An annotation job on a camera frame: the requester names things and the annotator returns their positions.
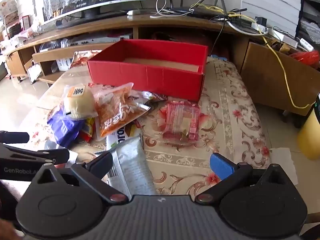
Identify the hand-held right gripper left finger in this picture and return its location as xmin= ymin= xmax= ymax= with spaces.
xmin=31 ymin=152 xmax=127 ymax=204

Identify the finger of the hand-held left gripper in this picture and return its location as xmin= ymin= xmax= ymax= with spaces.
xmin=0 ymin=131 xmax=30 ymax=144
xmin=0 ymin=142 xmax=70 ymax=165

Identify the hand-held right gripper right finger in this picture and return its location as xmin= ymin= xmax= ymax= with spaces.
xmin=195 ymin=152 xmax=294 ymax=204

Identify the silver snack packet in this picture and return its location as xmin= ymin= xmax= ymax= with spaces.
xmin=95 ymin=134 xmax=158 ymax=196

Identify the blue snack packet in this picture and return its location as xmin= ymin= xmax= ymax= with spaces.
xmin=47 ymin=105 xmax=87 ymax=149

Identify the red yellow snack packet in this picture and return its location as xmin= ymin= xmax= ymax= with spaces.
xmin=80 ymin=117 xmax=97 ymax=143

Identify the orange snack packet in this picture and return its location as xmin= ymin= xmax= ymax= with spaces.
xmin=90 ymin=82 xmax=152 ymax=138

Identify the clear white bun packet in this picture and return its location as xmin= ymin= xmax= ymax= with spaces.
xmin=61 ymin=85 xmax=98 ymax=119

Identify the pink clear pastry packet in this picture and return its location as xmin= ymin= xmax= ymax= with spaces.
xmin=160 ymin=100 xmax=202 ymax=144

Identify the red cardboard box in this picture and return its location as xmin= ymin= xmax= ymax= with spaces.
xmin=87 ymin=39 xmax=209 ymax=102

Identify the floral patterned cloth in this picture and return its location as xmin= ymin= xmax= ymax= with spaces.
xmin=24 ymin=55 xmax=273 ymax=196

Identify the white paper sheet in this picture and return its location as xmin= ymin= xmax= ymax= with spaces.
xmin=269 ymin=147 xmax=298 ymax=186

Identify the white plastic bag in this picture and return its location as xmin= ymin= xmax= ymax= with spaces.
xmin=27 ymin=62 xmax=42 ymax=83

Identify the white red snack packet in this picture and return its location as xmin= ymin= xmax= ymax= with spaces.
xmin=127 ymin=90 xmax=168 ymax=112

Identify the small white box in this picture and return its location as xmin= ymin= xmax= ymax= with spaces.
xmin=56 ymin=57 xmax=73 ymax=71

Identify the yellow bin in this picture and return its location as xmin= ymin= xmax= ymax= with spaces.
xmin=297 ymin=97 xmax=320 ymax=160

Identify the brown wooden side box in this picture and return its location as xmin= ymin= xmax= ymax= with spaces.
xmin=240 ymin=42 xmax=320 ymax=117

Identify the red floral printed bag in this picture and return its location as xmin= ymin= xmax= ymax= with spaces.
xmin=71 ymin=50 xmax=102 ymax=67

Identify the silver media player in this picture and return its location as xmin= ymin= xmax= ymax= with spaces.
xmin=66 ymin=33 xmax=133 ymax=47

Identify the printed paper bag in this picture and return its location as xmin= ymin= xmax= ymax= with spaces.
xmin=0 ymin=0 xmax=19 ymax=20

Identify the wooden television cabinet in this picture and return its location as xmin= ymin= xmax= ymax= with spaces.
xmin=4 ymin=12 xmax=300 ymax=84

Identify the red plastic bag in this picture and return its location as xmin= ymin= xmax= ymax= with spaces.
xmin=290 ymin=51 xmax=320 ymax=68

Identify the white power strip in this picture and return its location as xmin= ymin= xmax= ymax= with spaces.
xmin=251 ymin=21 xmax=299 ymax=48

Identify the black metal shelf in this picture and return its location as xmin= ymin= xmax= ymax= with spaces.
xmin=295 ymin=0 xmax=320 ymax=43

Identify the yellow cable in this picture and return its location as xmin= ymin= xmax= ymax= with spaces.
xmin=191 ymin=4 xmax=317 ymax=109

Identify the black cable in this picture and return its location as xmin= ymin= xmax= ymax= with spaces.
xmin=210 ymin=17 xmax=227 ymax=55

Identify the thick white cable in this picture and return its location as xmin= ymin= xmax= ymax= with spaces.
xmin=227 ymin=20 xmax=269 ymax=37

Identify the thin white cable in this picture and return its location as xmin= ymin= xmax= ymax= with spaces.
xmin=150 ymin=0 xmax=195 ymax=19

